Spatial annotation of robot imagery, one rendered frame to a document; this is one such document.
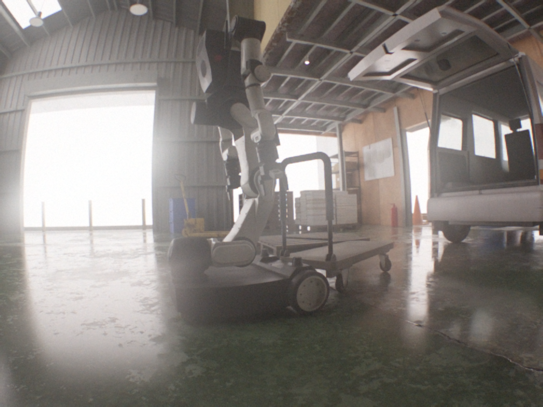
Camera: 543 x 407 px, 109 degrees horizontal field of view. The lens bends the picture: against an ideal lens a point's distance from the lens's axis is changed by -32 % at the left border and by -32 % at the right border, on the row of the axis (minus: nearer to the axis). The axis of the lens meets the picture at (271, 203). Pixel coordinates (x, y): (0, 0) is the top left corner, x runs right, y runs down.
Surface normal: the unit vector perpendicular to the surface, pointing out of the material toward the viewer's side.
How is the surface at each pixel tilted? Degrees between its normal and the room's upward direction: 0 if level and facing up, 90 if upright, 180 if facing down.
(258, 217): 115
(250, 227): 90
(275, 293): 90
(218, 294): 90
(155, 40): 90
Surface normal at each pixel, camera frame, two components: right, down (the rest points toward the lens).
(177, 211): 0.56, -0.04
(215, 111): 0.43, 0.36
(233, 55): 0.45, 0.15
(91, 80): 0.29, -0.03
